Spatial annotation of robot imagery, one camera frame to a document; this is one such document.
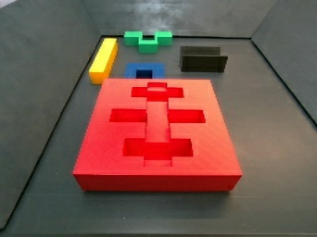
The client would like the red puzzle board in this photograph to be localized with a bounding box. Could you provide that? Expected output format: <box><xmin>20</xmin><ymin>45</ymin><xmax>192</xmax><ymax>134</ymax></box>
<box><xmin>73</xmin><ymin>79</ymin><xmax>242</xmax><ymax>192</ymax></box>

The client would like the blue U-shaped block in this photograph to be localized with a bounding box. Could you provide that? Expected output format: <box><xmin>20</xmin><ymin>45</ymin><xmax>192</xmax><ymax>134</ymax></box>
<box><xmin>124</xmin><ymin>63</ymin><xmax>165</xmax><ymax>79</ymax></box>

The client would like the yellow long block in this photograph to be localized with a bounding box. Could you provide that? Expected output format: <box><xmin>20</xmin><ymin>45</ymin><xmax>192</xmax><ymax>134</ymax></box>
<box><xmin>89</xmin><ymin>38</ymin><xmax>117</xmax><ymax>84</ymax></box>

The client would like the green zigzag block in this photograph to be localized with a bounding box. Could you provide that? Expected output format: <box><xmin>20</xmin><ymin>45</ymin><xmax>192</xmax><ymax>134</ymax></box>
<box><xmin>124</xmin><ymin>31</ymin><xmax>173</xmax><ymax>54</ymax></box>

